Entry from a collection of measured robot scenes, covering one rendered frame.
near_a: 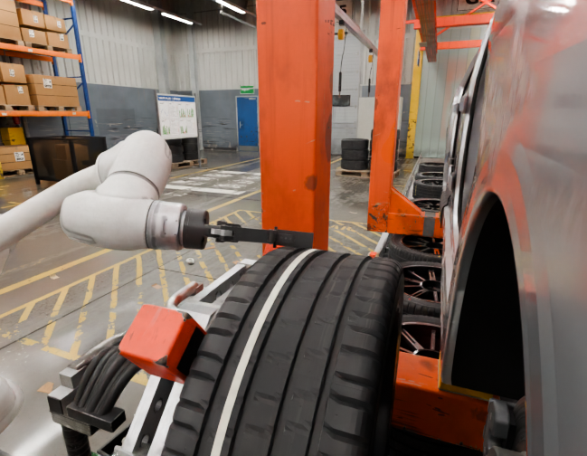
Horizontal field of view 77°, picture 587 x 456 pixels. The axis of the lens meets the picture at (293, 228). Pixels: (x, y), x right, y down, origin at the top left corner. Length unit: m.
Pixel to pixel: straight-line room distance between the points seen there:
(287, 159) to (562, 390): 0.85
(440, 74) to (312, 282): 13.02
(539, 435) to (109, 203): 0.64
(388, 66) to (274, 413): 2.64
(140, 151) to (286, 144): 0.38
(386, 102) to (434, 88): 10.60
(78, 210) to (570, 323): 0.67
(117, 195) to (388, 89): 2.40
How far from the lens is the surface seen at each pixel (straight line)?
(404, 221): 2.96
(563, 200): 0.27
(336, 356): 0.47
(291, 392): 0.46
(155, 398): 0.60
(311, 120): 0.97
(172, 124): 9.74
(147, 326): 0.53
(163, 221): 0.68
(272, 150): 1.01
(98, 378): 0.69
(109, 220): 0.69
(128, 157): 0.79
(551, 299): 0.27
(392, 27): 2.93
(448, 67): 13.47
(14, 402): 1.58
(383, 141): 2.88
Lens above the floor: 1.41
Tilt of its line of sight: 17 degrees down
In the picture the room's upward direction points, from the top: straight up
